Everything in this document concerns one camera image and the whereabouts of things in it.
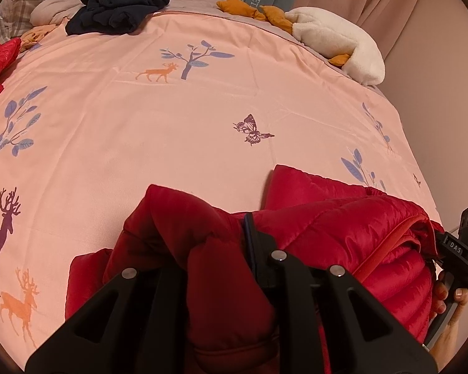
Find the person's right hand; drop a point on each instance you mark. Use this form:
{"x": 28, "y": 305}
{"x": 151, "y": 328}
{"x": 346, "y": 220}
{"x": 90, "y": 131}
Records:
{"x": 440, "y": 298}

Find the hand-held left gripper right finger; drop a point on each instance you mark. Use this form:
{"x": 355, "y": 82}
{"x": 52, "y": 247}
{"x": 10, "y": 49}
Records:
{"x": 316, "y": 319}

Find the pink deer print duvet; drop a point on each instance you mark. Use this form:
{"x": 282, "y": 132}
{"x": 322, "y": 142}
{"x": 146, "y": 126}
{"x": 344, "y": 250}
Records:
{"x": 140, "y": 124}

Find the person's right forearm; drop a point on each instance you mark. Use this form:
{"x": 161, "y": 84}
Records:
{"x": 450, "y": 335}

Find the navy blue garment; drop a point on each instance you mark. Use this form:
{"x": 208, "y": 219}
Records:
{"x": 117, "y": 4}

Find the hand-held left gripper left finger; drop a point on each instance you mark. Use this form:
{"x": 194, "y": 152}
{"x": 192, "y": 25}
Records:
{"x": 113, "y": 319}

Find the white goose plush toy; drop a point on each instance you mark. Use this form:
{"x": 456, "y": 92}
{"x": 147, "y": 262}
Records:
{"x": 335, "y": 35}

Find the red puffer jacket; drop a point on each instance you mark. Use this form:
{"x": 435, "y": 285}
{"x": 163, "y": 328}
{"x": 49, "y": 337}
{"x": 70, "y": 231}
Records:
{"x": 355, "y": 222}

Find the small orange plush doll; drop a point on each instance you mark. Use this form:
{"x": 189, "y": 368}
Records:
{"x": 37, "y": 37}

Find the grey cloth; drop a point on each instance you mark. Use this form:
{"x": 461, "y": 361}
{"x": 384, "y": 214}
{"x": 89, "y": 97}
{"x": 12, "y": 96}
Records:
{"x": 52, "y": 7}

